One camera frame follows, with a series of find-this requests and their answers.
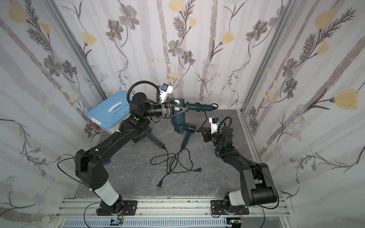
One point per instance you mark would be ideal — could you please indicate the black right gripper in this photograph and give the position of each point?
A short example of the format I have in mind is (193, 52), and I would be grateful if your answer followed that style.
(206, 134)

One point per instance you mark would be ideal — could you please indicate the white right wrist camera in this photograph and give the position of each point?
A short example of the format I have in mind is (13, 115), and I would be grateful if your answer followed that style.
(214, 122)

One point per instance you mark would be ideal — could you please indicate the dark green hair dryer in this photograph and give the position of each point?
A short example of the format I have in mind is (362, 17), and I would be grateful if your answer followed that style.
(179, 120)
(189, 129)

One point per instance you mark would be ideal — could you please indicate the blue lid storage box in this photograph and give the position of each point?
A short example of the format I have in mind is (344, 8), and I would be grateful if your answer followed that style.
(111, 112)

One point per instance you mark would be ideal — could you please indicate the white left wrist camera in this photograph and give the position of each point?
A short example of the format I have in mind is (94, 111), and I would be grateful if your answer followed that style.
(165, 91)

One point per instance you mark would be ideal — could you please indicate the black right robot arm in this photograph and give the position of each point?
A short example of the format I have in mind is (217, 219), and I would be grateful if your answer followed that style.
(256, 185)

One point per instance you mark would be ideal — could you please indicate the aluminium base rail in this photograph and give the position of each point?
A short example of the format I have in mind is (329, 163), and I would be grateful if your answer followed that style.
(172, 212)

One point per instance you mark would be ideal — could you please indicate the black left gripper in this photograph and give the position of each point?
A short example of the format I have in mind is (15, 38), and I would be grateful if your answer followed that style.
(165, 111)

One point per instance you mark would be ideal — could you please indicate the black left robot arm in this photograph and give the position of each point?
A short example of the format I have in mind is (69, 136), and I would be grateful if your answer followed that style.
(89, 165)

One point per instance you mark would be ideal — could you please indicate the black hair dryer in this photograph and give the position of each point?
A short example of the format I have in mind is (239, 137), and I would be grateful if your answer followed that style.
(147, 133)

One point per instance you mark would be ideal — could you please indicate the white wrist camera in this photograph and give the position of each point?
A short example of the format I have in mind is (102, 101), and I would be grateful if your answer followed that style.
(214, 122)
(165, 91)

